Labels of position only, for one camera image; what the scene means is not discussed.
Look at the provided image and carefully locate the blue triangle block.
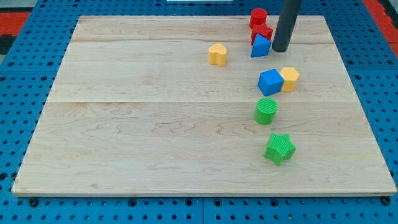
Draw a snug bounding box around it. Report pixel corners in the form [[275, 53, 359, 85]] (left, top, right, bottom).
[[251, 34, 271, 58]]

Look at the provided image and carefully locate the blue cube block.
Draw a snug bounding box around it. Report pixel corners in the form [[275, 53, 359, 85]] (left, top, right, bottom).
[[257, 68, 284, 96]]

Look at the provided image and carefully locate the light wooden board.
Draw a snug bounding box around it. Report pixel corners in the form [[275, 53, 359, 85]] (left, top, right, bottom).
[[12, 16, 397, 197]]

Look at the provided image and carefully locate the yellow heart block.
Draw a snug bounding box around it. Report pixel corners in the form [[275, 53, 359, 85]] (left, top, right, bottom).
[[208, 44, 228, 66]]

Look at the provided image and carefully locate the green cylinder block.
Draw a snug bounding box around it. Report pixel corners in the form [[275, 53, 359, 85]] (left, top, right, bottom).
[[254, 98, 278, 125]]

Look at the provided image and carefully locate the green star block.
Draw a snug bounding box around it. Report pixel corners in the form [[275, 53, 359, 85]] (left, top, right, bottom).
[[264, 133, 296, 166]]

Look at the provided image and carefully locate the yellow hexagon block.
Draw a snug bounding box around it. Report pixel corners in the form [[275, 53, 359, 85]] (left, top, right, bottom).
[[279, 67, 300, 92]]

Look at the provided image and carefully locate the red star block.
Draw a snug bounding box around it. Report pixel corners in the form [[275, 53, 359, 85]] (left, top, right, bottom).
[[251, 23, 274, 45]]

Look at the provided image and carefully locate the red cylinder block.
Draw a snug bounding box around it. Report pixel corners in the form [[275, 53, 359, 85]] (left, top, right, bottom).
[[249, 8, 268, 29]]

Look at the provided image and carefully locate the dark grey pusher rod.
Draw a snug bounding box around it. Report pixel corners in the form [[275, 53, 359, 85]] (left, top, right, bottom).
[[272, 0, 302, 52]]

